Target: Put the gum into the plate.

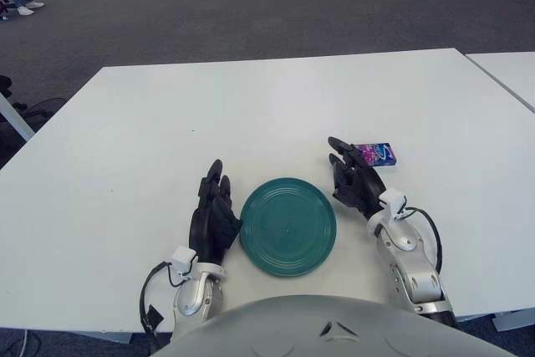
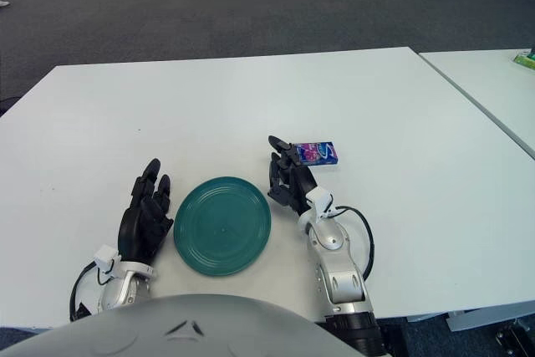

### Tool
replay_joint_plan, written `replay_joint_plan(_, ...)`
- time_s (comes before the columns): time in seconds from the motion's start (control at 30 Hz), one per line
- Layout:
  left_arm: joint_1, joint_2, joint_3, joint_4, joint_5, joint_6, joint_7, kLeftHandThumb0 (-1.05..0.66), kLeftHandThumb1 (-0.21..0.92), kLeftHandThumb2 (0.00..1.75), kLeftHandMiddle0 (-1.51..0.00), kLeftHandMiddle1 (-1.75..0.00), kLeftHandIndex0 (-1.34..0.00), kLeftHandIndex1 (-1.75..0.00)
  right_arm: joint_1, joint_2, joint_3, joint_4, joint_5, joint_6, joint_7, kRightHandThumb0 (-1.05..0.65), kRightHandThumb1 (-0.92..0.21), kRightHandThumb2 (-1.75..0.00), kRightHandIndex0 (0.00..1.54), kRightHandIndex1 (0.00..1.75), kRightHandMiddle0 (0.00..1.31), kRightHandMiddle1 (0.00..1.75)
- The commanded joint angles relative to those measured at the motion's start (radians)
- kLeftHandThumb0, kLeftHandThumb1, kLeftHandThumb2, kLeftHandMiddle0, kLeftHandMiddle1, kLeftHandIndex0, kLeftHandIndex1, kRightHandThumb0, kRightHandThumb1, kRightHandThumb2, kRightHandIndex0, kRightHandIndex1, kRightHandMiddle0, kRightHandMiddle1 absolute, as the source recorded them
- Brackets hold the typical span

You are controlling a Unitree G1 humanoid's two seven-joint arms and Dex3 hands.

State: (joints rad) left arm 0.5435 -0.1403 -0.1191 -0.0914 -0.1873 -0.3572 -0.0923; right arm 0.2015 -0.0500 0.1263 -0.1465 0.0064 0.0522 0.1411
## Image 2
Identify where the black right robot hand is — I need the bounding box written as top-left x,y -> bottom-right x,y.
267,135 -> 318,218

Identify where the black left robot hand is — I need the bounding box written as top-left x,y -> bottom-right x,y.
116,158 -> 175,265

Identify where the purple blue gum box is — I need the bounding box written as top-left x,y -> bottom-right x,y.
293,140 -> 339,168

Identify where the green round plate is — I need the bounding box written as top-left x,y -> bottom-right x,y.
173,176 -> 273,278

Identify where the grey robot torso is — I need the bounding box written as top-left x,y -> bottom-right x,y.
0,293 -> 365,357

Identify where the green small box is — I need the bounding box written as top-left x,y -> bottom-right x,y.
512,49 -> 535,69

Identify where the black table foot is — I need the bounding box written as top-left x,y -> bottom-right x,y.
495,317 -> 535,357

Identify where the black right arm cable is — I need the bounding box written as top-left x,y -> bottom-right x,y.
329,205 -> 376,283

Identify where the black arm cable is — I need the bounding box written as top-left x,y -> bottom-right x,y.
69,262 -> 102,324
329,205 -> 376,283

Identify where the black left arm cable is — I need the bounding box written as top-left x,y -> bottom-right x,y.
69,262 -> 102,324

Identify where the white table frame beam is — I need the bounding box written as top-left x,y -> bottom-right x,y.
407,306 -> 535,335

